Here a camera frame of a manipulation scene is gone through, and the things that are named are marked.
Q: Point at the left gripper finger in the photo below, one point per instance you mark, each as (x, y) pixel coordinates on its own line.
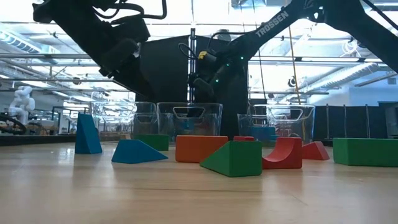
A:
(136, 79)

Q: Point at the blue short block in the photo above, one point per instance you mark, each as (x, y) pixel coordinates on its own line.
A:
(188, 125)

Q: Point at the orange rectangular block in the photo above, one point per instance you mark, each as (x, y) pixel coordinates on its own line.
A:
(199, 148)

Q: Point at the small green wedge block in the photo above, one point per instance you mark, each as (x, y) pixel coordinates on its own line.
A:
(155, 141)

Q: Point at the pink long block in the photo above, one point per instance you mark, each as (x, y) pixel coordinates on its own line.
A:
(244, 138)

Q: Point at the large green wedge block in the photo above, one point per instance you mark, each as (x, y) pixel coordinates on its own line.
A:
(239, 160)

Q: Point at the blue wedge block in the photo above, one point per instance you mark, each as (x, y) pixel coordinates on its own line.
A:
(133, 154)

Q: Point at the small blue triangular block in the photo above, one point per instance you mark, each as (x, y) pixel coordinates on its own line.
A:
(87, 137)

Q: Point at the red arch block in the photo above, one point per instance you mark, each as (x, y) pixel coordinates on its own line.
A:
(289, 155)

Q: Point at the red wedge block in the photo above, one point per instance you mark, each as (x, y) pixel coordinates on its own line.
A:
(315, 152)

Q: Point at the green arch block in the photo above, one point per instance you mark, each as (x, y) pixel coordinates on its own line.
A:
(363, 152)

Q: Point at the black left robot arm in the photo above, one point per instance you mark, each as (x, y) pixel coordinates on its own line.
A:
(77, 21)

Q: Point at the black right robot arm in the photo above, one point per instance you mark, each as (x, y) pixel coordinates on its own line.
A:
(273, 23)

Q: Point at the clear plastic bin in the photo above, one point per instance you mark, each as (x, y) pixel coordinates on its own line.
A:
(118, 121)
(166, 124)
(292, 124)

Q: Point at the black folding partition screen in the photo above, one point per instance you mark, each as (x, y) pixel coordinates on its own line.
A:
(168, 77)

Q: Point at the black ceiling fixture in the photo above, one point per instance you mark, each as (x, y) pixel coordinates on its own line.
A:
(224, 35)

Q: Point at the white humanoid robot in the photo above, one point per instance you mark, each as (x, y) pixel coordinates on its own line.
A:
(21, 102)

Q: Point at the black fence panels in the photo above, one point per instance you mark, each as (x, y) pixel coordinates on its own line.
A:
(354, 123)

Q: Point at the grey cabinet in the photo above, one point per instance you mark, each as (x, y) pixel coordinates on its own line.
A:
(390, 124)

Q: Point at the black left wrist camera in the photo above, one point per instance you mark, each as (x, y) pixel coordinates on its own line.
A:
(130, 30)

